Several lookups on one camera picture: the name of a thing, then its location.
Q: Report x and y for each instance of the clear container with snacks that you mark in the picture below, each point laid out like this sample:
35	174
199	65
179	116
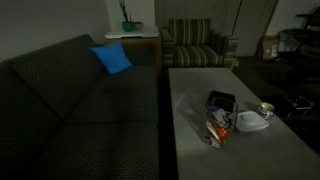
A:
218	130

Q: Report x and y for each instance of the blue throw pillow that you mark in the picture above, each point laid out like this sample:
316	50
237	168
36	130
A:
112	58

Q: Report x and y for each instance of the white board on side table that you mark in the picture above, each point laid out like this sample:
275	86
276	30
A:
140	32

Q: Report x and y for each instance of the window blinds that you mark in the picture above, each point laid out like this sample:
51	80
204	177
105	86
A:
196	9

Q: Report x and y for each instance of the small white pot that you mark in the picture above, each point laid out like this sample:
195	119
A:
138	25

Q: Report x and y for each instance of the wooden side table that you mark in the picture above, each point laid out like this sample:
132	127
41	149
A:
143	50

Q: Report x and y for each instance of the black low device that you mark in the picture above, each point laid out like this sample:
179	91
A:
300	103

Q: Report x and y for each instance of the white lid with round button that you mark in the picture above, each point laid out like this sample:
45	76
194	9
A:
250	122

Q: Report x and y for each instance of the teal plant pot with stems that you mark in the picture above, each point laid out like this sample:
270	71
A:
128	26

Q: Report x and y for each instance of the striped armchair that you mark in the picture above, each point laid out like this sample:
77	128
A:
196	50

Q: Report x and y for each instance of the glass jar candle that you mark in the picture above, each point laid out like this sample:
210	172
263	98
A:
266	111

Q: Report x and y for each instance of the dark patterned fabric sofa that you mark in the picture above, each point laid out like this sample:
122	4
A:
66	110

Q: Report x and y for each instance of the brown cardboard box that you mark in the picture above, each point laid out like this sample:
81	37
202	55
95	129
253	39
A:
268	48

